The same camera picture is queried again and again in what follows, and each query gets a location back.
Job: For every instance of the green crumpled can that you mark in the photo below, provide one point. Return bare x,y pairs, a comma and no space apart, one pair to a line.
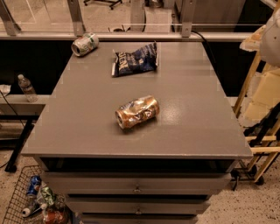
48,195

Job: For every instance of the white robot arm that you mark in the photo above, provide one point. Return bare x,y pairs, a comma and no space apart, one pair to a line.
266,41

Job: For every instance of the crushed orange soda can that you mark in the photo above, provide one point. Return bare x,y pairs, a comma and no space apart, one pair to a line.
137,111

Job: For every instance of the dark blue chip bag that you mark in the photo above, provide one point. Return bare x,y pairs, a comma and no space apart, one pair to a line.
142,60

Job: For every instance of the red soda can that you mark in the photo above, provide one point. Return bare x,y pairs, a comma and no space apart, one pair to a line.
55,217

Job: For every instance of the small bottle in basket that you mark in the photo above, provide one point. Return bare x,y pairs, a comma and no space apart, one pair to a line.
32,209

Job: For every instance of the clear plastic water bottle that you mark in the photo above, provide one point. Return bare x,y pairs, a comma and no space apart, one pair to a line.
27,88

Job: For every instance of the wire basket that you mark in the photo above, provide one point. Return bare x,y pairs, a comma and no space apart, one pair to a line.
18,198

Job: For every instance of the blue soda can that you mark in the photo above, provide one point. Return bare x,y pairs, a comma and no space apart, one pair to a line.
33,187

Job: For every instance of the grey drawer cabinet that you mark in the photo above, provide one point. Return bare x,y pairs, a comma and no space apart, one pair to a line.
161,171

